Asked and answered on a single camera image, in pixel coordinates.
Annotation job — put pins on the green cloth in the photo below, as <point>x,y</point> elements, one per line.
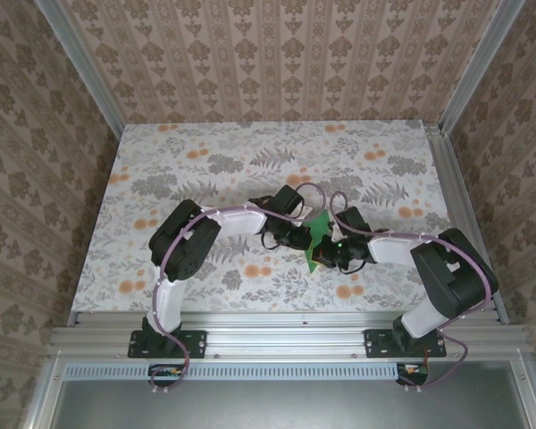
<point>318,225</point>

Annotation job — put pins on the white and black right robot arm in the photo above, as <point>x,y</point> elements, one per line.
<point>455,277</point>

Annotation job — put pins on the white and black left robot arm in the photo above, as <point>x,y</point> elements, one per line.
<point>237,221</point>

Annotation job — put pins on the floral patterned table cover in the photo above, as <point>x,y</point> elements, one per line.
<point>183,147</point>

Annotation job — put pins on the small connector board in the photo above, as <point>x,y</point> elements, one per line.
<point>413,370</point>
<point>165,372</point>

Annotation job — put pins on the grey metal panel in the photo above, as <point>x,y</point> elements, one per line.
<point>272,406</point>

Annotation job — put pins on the aluminium front frame rail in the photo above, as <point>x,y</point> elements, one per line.
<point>272,330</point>

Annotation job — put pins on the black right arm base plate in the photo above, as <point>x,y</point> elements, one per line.
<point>375,344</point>

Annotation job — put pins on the aluminium side rail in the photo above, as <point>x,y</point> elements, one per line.
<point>451,179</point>

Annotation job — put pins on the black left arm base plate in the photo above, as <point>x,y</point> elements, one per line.
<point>196,344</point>

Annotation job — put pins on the aluminium frame bar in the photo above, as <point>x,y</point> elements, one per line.
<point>531,397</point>
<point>42,397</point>

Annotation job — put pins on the aluminium corner post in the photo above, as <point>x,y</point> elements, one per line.
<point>77,58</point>
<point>483,58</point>

